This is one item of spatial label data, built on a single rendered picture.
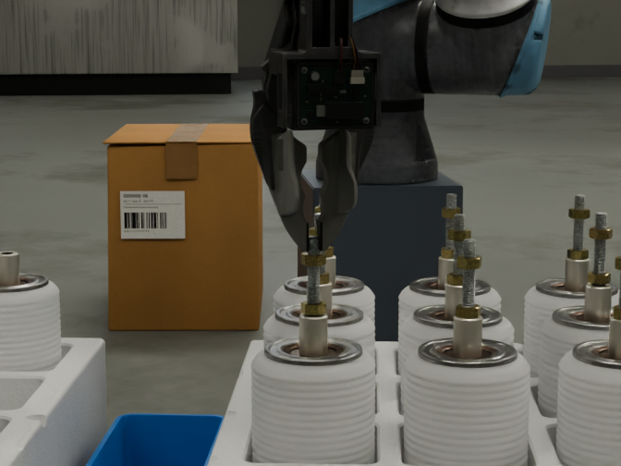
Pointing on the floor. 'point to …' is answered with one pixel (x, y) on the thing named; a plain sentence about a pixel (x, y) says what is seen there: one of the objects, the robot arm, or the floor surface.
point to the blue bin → (158, 440)
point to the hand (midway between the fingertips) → (311, 231)
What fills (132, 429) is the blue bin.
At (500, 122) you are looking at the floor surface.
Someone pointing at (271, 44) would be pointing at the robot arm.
